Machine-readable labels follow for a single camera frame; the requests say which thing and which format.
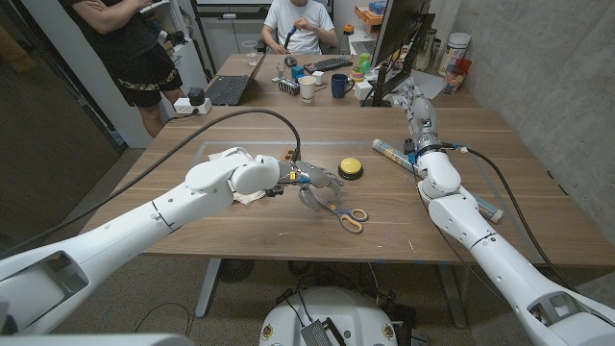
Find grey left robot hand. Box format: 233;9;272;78
278;160;346;213

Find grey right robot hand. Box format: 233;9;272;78
401;79;441;152

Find grey and yellow scissors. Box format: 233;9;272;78
314;198;370;235

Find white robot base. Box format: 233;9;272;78
258;285;400;346

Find yellow push button black base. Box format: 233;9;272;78
336;157;365;183

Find beige cloth towel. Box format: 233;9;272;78
207;149;268;208

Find white paper sheet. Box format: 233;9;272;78
406;68;446;101

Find rolled printed paper tube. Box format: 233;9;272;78
371;137;505;225

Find red snack pack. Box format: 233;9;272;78
442;58;474;95

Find white cube box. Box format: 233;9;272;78
353;79;375;102

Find white canister with label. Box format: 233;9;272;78
437;31;473;78

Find white paper cup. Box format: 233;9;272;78
297;74;318;105

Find dark blue mug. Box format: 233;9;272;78
330;72;356;100

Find black computer monitor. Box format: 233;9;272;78
368;0;436;109

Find black striped box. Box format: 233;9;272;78
278;77;302;97

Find black keyboard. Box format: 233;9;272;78
302;56;354;75

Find orange box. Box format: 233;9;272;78
354;4;386;27

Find black laptop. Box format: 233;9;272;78
204;52;267;108

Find black floor fan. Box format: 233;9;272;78
217;258;257;284

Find clear plastic cup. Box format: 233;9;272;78
240;39;259;67

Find black power adapter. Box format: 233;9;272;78
186;86;208;107

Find white power strip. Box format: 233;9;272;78
172;96;213;116

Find person in white t-shirt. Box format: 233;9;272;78
259;0;339;56

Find grey table leg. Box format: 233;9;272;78
436;263;469;330
193;257;224;320

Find person in black clothes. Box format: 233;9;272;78
60;0;186;140

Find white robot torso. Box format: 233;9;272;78
0;333;196;346

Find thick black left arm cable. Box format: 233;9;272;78
0;108;303;257

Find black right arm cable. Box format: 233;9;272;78
450;143;578;295

